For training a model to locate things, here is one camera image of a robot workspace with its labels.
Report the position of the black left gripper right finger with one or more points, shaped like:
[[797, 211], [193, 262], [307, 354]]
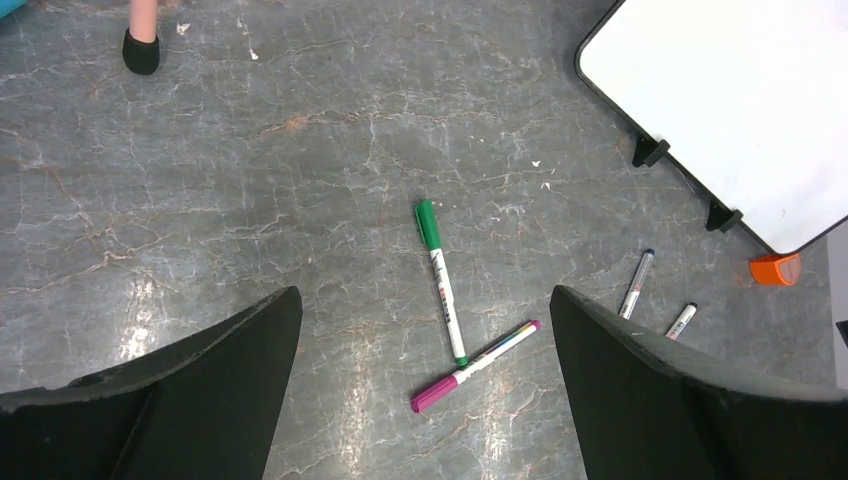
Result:
[[648, 407]]

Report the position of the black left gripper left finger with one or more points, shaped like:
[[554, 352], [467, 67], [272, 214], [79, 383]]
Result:
[[204, 407]]

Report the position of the green capped whiteboard marker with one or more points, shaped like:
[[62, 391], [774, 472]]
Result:
[[428, 229]]

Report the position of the white whiteboard black frame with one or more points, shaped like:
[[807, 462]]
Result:
[[748, 98]]

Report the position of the blue capped whiteboard marker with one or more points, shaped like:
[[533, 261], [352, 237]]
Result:
[[636, 284]]

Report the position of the black capped whiteboard marker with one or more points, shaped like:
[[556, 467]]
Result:
[[682, 320]]

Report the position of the magenta capped whiteboard marker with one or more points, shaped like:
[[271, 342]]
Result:
[[448, 383]]

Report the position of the orange plastic piece right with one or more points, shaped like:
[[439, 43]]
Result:
[[775, 270]]

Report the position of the pink music stand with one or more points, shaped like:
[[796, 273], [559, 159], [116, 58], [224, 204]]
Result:
[[141, 47]]

